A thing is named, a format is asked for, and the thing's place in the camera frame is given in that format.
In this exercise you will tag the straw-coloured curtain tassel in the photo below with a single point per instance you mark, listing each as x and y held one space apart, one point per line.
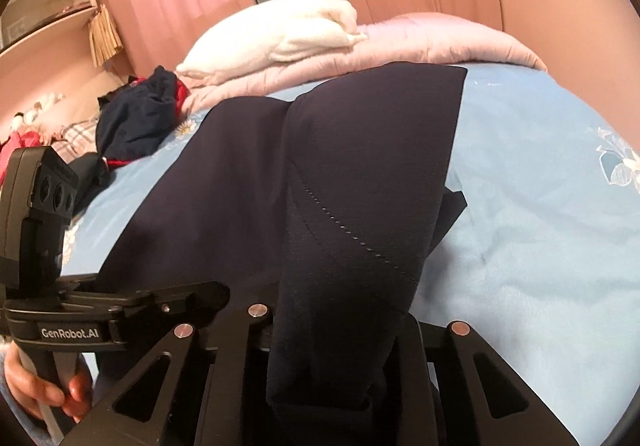
104 38

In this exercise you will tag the pink quilt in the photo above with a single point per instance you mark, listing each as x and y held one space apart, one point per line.
425 41

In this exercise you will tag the red jacket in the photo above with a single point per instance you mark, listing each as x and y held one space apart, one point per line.
22 143

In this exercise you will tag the person's left hand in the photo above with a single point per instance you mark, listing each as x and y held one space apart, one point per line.
35 383

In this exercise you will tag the large navy coat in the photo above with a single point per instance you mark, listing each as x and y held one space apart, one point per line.
325 186

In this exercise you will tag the white pillow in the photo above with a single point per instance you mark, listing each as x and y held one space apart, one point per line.
270 36

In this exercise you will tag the navy and red clothes heap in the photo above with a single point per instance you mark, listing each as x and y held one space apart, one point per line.
135 126

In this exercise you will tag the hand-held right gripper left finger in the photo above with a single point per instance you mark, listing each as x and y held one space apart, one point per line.
235 341

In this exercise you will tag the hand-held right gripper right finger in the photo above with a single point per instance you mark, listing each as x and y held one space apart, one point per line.
452 351

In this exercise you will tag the grey plaid blanket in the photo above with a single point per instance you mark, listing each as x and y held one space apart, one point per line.
75 136

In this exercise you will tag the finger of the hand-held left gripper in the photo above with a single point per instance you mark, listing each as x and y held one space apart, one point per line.
175 298

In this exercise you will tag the light blue floral bed sheet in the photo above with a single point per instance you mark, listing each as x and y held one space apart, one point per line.
525 226

